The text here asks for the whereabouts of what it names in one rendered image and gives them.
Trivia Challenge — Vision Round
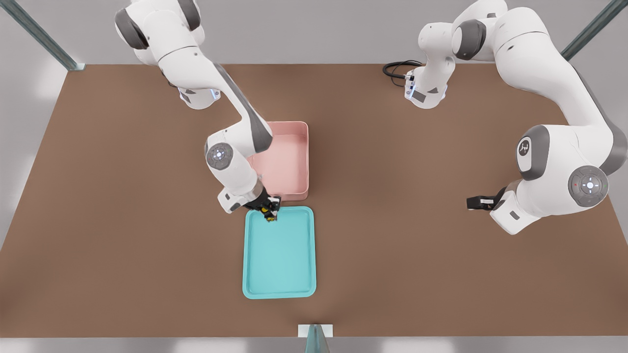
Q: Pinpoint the black cable loop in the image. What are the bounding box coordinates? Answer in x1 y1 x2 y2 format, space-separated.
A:
382 60 424 89

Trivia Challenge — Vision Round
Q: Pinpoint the pale blue-green tray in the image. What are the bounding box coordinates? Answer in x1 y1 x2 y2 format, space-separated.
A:
242 206 317 300

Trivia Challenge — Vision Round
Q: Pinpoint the silver frame post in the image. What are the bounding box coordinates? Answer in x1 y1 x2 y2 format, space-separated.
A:
298 324 334 353
0 0 86 71
561 0 628 62

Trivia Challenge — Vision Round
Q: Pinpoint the pink open box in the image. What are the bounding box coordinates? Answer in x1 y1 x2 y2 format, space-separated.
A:
247 121 310 202

